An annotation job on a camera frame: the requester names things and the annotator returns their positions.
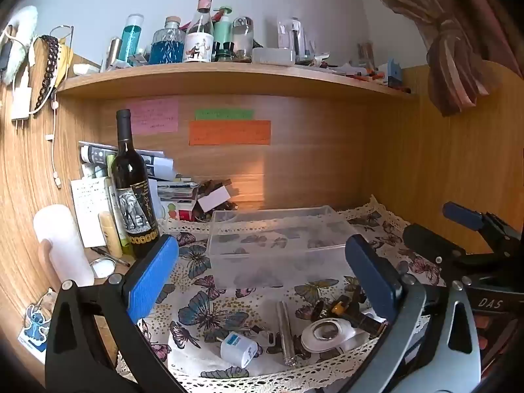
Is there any small glass jar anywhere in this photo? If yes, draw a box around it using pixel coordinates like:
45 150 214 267
357 42 376 69

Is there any white blank card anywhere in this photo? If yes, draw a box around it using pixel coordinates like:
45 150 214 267
196 187 231 212

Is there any brown striped curtain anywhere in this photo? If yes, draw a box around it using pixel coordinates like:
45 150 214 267
356 0 504 117

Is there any black pen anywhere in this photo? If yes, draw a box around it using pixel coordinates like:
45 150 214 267
91 247 131 265

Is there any wooden shelf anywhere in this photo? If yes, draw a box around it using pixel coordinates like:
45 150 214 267
55 62 416 100

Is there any dark wine bottle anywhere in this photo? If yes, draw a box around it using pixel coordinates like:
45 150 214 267
110 109 160 259

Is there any white plastic cylinder bottle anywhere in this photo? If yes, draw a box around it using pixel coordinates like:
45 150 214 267
33 205 96 287

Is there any white charging cable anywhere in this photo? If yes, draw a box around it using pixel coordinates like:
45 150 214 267
48 92 63 190

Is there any silver metal cylinder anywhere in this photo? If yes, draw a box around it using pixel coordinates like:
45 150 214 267
277 301 296 367

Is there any white magnifying glass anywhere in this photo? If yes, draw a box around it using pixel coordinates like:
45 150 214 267
300 317 371 353

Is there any rolled magazine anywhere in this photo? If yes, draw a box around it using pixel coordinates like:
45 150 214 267
79 141 175 181

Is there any clear glass dome bottle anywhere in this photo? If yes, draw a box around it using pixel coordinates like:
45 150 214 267
231 16 254 59

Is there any pale yellow tube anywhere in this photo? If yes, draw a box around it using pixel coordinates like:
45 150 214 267
98 212 123 258

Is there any green sticky note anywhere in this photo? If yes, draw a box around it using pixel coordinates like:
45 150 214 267
195 108 255 121

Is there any tall teal clear bottle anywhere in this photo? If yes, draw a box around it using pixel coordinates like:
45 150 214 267
119 13 145 63

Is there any clear bottle cartoon label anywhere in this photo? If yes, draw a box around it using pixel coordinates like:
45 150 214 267
183 0 215 63

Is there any pink sticky note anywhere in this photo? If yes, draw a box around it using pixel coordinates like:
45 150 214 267
130 98 180 135

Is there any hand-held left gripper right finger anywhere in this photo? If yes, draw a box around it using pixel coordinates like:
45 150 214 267
327 234 481 393

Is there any orange sticky note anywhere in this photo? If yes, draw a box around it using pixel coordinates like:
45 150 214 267
189 120 271 146

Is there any stack of booklets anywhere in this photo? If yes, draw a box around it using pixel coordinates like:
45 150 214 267
158 176 201 222

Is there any clear plastic container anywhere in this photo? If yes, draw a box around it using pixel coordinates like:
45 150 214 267
206 205 361 291

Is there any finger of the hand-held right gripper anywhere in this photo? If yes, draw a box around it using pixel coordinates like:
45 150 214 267
443 201 520 250
402 223 471 269

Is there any white power adapter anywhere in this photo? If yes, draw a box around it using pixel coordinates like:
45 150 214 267
11 86 32 121

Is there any bowl of brown pieces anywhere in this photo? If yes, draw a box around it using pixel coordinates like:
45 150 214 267
192 179 238 222

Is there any white charger plug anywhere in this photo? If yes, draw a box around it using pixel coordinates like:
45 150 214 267
220 331 258 369

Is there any yellow hanging pouch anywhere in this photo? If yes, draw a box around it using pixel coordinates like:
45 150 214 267
51 37 73 86

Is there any small blue box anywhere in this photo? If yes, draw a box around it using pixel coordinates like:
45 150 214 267
387 58 404 88

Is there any silver metal flask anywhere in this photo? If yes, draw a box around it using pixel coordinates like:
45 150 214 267
105 38 123 70

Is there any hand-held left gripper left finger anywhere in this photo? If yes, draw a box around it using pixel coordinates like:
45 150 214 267
44 234 187 393

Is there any green pump bottle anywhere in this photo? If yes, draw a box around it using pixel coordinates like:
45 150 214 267
213 7 233 46

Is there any blue liquid glass bottle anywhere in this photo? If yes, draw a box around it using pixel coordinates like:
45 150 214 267
148 16 187 65

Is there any clear plastic package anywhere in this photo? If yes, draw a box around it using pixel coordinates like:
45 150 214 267
277 17 317 62

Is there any blue cartoon sticker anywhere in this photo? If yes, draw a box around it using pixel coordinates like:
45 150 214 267
18 290 56 353

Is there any small round mirror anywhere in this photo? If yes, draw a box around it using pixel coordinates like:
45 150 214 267
89 257 117 280

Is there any white fluffy cloth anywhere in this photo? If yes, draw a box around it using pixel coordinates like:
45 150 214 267
0 6 39 86

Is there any butterfly print tablecloth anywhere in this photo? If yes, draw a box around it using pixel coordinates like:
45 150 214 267
117 194 447 393

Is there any white rectangular box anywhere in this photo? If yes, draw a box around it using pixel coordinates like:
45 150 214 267
252 47 296 65

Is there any white handwritten paper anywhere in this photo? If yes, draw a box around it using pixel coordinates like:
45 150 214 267
70 177 113 248

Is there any dark beaded necklace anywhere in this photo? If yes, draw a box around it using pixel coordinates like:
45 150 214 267
33 35 60 113

